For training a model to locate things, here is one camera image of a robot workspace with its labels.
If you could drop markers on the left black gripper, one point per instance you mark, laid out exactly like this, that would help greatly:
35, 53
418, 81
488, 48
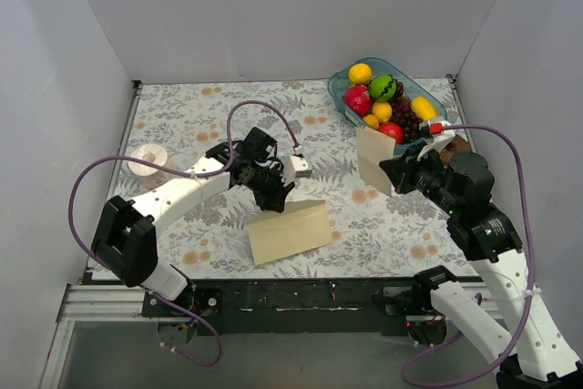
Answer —
271, 195

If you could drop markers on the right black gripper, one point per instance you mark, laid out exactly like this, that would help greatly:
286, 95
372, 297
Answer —
402, 175

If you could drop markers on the beige paper envelope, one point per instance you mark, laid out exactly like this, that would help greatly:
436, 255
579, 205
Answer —
303, 226

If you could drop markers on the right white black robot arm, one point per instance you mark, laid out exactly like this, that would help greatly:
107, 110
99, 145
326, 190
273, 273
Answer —
526, 349

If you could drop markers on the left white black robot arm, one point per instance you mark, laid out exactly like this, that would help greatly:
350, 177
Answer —
128, 230

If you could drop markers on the red apple toy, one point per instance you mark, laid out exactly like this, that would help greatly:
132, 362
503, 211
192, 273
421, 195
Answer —
392, 130

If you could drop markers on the dark purple grapes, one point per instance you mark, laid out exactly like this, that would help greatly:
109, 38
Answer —
403, 116

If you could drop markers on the small orange lemon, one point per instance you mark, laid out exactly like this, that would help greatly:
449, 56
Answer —
371, 121

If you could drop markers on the small yellow lemon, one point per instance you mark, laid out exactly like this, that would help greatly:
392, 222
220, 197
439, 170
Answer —
383, 111

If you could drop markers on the floral patterned table mat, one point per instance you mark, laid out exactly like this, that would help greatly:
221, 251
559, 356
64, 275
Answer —
373, 235

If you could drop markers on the yellow mango toy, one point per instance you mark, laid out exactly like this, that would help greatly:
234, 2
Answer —
423, 108

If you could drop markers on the red strawberry toy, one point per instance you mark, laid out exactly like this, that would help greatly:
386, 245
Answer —
357, 98

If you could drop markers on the green watermelon toy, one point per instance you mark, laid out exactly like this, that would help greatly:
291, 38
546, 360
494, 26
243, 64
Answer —
382, 88

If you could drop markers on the yellow orange fruit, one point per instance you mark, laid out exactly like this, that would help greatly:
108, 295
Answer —
360, 74

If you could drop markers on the teal plastic fruit basket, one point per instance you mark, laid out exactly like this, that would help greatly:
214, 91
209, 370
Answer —
339, 83

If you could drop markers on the white toilet paper roll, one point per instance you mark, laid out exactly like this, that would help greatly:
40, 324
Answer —
155, 154

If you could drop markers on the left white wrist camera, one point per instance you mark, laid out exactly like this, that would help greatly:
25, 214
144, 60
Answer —
296, 167

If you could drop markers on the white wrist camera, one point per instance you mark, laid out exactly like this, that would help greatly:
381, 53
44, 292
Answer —
296, 167
436, 134

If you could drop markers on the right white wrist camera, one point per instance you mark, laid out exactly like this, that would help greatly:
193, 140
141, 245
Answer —
436, 134

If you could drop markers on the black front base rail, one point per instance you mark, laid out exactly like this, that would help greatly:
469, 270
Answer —
387, 306

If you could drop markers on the aluminium frame profile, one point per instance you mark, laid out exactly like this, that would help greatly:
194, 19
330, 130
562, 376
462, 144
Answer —
87, 303

